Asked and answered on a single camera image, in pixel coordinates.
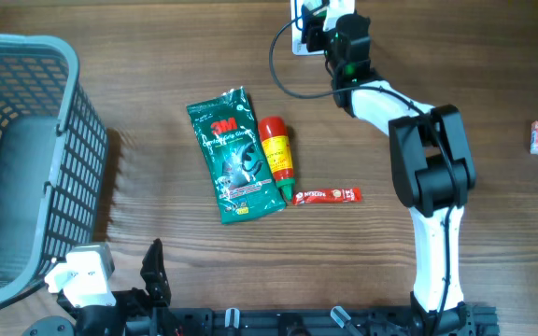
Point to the red sauce bottle green cap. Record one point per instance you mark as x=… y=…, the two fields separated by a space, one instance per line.
x=276 y=147

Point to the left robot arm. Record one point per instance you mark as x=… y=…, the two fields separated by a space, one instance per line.
x=90 y=320

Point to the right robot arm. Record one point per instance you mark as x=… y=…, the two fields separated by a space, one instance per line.
x=431 y=164

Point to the white barcode scanner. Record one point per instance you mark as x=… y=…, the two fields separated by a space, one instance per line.
x=296 y=29

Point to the red coffee stick sachet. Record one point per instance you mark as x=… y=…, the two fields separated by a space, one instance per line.
x=352 y=195

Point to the grey plastic shopping basket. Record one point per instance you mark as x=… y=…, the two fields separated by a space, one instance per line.
x=53 y=151

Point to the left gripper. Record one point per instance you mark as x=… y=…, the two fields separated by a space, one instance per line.
x=152 y=272

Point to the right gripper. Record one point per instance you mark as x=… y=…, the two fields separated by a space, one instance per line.
x=311 y=27

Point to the green 3M gloves packet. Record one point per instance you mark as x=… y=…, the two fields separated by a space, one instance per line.
x=227 y=133

